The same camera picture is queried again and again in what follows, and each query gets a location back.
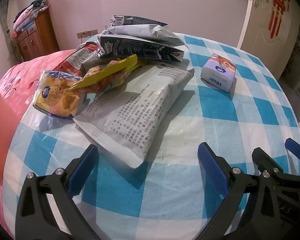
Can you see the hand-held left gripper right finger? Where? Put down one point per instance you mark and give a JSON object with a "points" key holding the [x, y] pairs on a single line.
{"points": [[212, 170]]}

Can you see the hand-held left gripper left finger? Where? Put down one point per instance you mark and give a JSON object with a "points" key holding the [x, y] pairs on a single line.
{"points": [[82, 170]]}

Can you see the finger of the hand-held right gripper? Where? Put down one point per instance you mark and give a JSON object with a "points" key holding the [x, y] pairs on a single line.
{"points": [[298, 151], [267, 161]]}

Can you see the white printed packet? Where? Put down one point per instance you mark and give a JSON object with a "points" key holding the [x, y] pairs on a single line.
{"points": [[130, 115]]}

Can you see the purple tissue pack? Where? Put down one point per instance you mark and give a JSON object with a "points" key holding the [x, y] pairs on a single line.
{"points": [[217, 72]]}

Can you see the yellow snack wrapper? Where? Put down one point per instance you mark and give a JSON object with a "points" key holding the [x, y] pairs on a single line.
{"points": [[107, 72]]}

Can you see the blue checkered tablecloth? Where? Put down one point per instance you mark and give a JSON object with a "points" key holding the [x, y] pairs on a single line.
{"points": [[215, 120]]}

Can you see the yellow biscuit snack bag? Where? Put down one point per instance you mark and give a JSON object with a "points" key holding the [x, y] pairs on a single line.
{"points": [[57, 97]]}

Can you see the red snack wrapper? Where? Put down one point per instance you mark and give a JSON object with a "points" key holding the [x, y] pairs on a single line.
{"points": [[72, 60]]}

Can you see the pink bed blanket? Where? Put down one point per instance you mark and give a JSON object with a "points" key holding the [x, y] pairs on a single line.
{"points": [[27, 72]]}

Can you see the white door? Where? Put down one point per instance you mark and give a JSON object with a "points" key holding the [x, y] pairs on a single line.
{"points": [[265, 25]]}

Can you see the black printed carton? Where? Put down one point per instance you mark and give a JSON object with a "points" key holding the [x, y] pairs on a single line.
{"points": [[140, 20], [135, 46]]}

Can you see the wooden cabinet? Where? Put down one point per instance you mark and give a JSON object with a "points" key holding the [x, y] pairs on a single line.
{"points": [[40, 37]]}

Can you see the red hanging decoration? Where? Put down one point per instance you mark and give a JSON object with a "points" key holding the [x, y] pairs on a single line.
{"points": [[277, 5]]}

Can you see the white plastic bag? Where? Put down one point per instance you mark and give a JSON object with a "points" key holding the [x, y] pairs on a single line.
{"points": [[145, 31]]}

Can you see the grey curtain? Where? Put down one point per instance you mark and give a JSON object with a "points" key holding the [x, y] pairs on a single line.
{"points": [[3, 25]]}

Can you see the stack of folded blankets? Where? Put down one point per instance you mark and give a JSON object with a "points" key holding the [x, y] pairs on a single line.
{"points": [[30, 12]]}

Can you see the wall socket panel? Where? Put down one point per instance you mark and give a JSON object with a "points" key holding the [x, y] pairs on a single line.
{"points": [[87, 33]]}

